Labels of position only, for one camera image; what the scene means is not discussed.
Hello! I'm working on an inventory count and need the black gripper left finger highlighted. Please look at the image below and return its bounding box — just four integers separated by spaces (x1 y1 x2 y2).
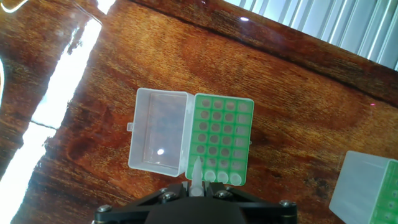
94 182 192 224

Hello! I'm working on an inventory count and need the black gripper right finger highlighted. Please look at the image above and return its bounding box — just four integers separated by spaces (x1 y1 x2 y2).
201 181 300 224

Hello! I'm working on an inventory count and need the low green rack tip box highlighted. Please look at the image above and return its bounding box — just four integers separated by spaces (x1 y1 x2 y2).
126 87 255 187

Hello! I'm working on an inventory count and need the tall translucent green tip box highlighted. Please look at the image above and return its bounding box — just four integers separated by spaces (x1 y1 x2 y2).
328 151 398 224

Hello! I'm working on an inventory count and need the glossy brown wooden board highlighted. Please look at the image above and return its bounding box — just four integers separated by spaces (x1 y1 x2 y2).
0 0 398 224

